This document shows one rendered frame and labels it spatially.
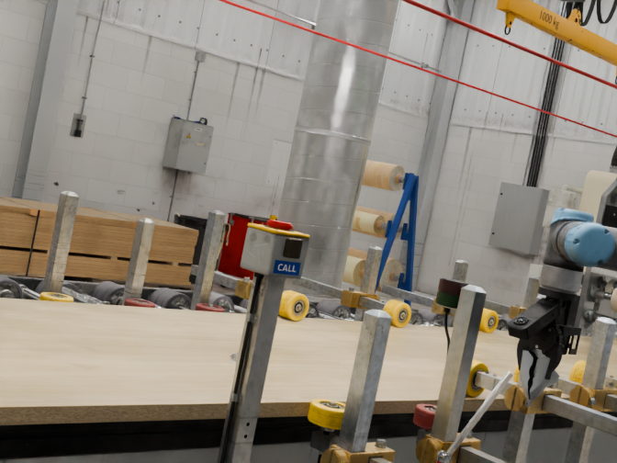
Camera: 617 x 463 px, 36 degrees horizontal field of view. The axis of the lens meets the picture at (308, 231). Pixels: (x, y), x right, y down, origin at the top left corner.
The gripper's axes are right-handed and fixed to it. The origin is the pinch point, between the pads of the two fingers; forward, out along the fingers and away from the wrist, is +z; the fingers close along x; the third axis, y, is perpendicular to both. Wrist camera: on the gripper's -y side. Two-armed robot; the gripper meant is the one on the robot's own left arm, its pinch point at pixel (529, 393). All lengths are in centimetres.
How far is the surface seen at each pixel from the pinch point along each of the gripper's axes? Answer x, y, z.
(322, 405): 20.1, -33.1, 8.4
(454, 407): 8.8, -9.8, 5.4
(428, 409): 18.2, -6.0, 8.7
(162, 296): 160, 22, 15
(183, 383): 36, -53, 9
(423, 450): 11.0, -13.6, 14.4
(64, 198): 118, -40, -15
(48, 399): 27, -84, 9
